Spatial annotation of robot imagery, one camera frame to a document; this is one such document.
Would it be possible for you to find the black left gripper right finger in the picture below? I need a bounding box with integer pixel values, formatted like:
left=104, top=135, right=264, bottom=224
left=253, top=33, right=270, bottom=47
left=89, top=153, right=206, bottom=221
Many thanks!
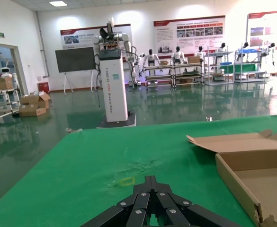
left=151, top=176, right=242, bottom=227

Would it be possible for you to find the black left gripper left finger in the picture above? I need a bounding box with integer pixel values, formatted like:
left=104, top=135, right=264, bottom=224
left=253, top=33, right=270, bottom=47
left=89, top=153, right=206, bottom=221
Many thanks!
left=81, top=176, right=152, bottom=227

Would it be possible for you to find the open brown cardboard box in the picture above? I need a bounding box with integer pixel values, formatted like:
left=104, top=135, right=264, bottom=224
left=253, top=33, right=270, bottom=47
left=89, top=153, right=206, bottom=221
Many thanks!
left=186, top=129, right=277, bottom=227

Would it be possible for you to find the flat cardboard box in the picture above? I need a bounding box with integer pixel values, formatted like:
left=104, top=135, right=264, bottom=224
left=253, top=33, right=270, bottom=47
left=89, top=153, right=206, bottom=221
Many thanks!
left=18, top=105, right=46, bottom=117

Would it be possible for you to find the yellow tape mark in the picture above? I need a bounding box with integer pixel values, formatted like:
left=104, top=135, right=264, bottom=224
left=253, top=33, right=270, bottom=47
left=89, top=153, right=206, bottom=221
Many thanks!
left=118, top=176, right=136, bottom=186

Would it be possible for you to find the roller shelf rack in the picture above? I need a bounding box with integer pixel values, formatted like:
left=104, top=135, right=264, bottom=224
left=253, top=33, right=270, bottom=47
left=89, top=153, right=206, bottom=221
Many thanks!
left=144, top=64, right=174, bottom=88
left=173, top=61, right=205, bottom=88

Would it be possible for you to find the grey metal shelf rack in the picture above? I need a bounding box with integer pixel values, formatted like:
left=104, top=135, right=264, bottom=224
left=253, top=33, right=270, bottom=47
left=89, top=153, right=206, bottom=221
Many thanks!
left=204, top=46, right=234, bottom=86
left=233, top=44, right=267, bottom=83

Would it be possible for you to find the white humanoid robot black head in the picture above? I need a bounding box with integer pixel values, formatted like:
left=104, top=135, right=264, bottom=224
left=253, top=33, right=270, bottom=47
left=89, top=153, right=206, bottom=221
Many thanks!
left=195, top=46, right=206, bottom=62
left=140, top=49, right=158, bottom=78
left=262, top=43, right=277, bottom=67
left=237, top=42, right=250, bottom=60
left=171, top=46, right=188, bottom=71
left=215, top=43, right=227, bottom=64

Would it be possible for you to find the dark screen on stand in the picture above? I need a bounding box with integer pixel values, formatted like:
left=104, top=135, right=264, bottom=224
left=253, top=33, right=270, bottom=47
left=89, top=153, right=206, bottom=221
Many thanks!
left=55, top=46, right=95, bottom=93

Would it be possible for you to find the white tube rack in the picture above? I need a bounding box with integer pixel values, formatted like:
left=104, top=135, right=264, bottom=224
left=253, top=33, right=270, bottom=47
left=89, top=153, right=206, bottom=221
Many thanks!
left=0, top=86, right=21, bottom=122

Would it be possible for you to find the small white round-head robot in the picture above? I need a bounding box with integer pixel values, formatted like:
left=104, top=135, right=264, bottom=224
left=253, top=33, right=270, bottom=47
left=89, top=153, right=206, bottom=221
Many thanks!
left=0, top=67, right=14, bottom=79

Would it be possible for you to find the wide red-header wall poster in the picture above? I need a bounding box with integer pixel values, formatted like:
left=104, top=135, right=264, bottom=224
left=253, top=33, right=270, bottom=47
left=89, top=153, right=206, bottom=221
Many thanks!
left=153, top=15, right=226, bottom=55

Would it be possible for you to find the grey doorway frame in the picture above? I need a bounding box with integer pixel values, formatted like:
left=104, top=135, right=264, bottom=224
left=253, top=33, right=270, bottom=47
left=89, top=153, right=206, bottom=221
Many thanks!
left=0, top=41, right=28, bottom=95

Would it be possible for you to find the grey wall pipe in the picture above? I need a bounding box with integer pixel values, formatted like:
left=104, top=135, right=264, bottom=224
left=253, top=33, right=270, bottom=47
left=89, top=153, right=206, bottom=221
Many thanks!
left=36, top=10, right=50, bottom=78

